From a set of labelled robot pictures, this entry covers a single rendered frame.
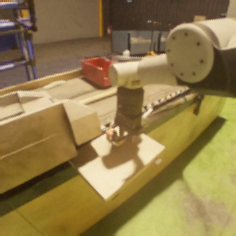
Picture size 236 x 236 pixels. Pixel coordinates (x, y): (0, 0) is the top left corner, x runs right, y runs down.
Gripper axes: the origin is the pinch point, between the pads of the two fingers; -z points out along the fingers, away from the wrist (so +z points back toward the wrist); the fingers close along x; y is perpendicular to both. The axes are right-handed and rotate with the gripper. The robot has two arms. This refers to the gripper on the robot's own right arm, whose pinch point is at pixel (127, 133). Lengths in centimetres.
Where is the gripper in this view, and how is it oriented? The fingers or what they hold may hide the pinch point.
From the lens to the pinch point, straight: 57.8
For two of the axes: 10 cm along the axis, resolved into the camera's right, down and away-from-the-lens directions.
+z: 0.2, -8.2, -5.7
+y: -7.3, 3.8, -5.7
